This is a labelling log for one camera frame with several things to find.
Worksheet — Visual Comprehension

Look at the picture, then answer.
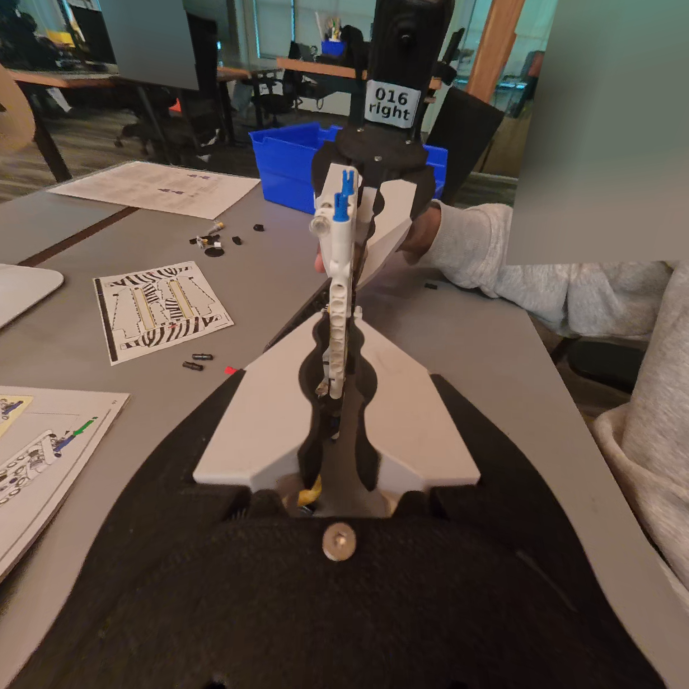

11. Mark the wooden column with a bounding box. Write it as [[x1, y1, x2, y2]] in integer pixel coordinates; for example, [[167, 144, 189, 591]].
[[465, 0, 525, 103]]

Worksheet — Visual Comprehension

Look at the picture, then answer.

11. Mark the long white lego beam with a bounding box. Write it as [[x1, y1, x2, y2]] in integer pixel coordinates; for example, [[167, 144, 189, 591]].
[[317, 168, 358, 216]]

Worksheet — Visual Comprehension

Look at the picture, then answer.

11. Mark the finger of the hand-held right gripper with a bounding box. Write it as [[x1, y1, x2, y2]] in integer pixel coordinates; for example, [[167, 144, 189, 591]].
[[352, 179, 418, 292], [315, 163, 353, 216]]

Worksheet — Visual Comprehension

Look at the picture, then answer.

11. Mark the white lego skid assembly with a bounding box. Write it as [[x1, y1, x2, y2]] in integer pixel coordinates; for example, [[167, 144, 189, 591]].
[[309, 168, 360, 400]]

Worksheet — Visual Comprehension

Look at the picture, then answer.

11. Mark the black flat panel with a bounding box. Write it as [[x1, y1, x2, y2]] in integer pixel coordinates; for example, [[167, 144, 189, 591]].
[[428, 86, 506, 205]]

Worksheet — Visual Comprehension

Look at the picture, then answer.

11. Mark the white paper sheet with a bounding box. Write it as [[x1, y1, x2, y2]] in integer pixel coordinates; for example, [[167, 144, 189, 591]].
[[47, 160, 262, 220]]

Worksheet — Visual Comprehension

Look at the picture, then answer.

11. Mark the blue plastic bin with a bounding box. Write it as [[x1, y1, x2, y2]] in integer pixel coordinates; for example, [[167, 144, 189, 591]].
[[249, 123, 447, 208]]

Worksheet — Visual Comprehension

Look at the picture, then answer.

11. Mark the black office chair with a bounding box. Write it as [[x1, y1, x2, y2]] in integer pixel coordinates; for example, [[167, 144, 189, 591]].
[[116, 86, 221, 162], [253, 40, 329, 130]]

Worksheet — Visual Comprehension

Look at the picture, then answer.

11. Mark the open instruction booklet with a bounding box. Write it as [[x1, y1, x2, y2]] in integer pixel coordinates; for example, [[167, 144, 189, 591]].
[[0, 385, 131, 582]]

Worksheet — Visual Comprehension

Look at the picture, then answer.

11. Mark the zebra sticker sheet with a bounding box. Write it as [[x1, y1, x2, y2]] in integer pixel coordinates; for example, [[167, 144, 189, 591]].
[[93, 261, 235, 367]]

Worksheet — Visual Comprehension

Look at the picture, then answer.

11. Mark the cluster of small lego parts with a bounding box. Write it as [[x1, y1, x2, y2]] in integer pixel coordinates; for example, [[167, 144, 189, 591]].
[[189, 220, 227, 259]]

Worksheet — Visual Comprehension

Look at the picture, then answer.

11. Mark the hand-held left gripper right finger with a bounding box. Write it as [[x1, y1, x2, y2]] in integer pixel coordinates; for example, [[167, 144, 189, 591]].
[[355, 321, 481, 502]]

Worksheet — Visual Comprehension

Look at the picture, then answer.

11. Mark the zebra striped lego helicopter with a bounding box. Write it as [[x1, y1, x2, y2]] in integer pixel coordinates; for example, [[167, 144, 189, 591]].
[[225, 291, 345, 509]]

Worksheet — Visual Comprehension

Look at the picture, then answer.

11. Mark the person's right forearm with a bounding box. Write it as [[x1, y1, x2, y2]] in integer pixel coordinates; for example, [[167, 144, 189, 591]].
[[420, 203, 674, 340]]

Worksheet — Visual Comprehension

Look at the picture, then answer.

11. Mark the black chair seat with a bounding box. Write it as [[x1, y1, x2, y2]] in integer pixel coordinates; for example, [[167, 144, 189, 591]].
[[554, 336, 647, 396]]

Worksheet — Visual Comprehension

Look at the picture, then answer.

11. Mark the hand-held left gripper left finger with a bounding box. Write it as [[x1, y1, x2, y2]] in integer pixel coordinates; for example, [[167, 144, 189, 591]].
[[193, 311, 326, 492]]

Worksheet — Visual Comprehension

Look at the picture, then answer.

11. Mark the silver laptop stand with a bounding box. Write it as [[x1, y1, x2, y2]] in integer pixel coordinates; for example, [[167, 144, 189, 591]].
[[0, 264, 64, 330]]

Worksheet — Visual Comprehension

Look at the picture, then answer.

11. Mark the wooden office desk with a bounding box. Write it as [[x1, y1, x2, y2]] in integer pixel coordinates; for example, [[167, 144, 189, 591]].
[[0, 65, 254, 184]]

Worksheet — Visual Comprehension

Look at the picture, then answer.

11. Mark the person's right hand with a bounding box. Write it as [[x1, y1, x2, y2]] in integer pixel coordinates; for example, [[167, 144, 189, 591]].
[[400, 201, 443, 266]]

